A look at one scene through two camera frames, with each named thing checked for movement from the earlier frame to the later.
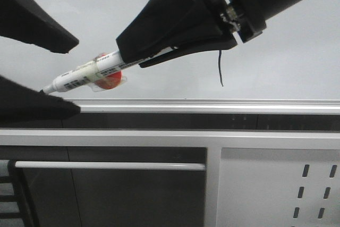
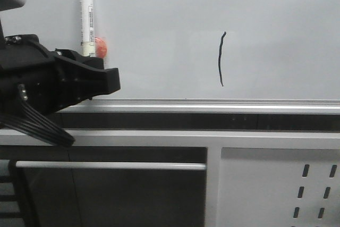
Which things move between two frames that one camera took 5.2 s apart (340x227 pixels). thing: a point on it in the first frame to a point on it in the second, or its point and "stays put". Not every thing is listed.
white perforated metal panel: (261, 187) stays put
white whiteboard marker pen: (102, 67) to (86, 18)
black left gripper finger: (19, 103) to (86, 74)
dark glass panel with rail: (114, 186) stays put
